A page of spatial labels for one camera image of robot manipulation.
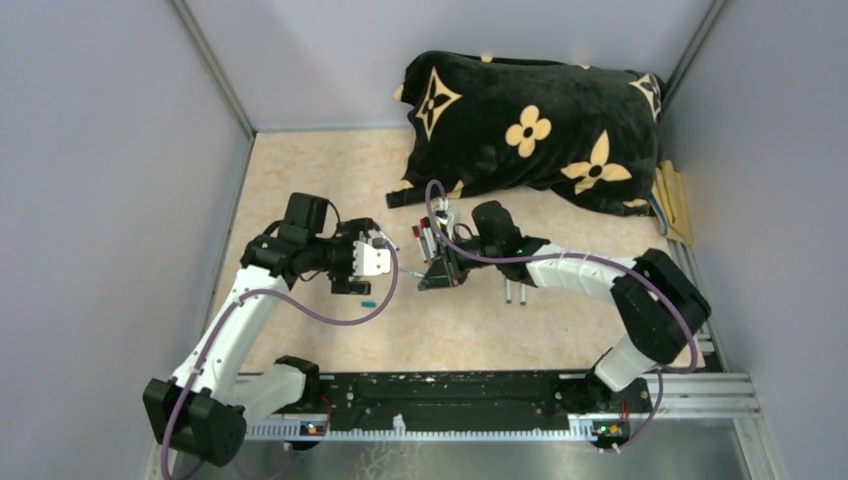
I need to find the red capped white marker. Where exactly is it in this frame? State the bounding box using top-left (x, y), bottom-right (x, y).
top-left (411, 225), bottom-right (430, 264)

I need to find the purple cable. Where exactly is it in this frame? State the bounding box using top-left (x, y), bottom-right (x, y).
top-left (160, 245), bottom-right (401, 480)
top-left (424, 179), bottom-right (701, 454)

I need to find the black floral plush blanket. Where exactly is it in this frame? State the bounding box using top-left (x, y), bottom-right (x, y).
top-left (385, 50), bottom-right (666, 217)

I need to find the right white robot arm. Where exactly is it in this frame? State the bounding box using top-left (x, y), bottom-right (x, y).
top-left (418, 201), bottom-right (712, 412)

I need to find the yellow cloth bundle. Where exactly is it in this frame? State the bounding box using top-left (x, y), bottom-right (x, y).
top-left (650, 160), bottom-right (694, 246)

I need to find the green capped white marker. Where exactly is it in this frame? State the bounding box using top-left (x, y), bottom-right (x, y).
top-left (504, 279), bottom-right (513, 305)

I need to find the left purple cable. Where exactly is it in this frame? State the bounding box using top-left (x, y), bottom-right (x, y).
top-left (160, 245), bottom-right (401, 480)

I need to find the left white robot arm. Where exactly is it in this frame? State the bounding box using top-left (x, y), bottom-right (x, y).
top-left (143, 192), bottom-right (399, 466)

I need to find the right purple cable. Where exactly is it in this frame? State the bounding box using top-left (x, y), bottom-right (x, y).
top-left (424, 179), bottom-right (701, 454)

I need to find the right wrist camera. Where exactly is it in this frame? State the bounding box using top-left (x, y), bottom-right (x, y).
top-left (433, 205), bottom-right (461, 236)

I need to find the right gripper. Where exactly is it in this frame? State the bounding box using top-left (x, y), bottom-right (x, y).
top-left (419, 232), bottom-right (501, 291)

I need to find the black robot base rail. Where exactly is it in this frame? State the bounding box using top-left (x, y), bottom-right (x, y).
top-left (278, 370), bottom-right (652, 433)

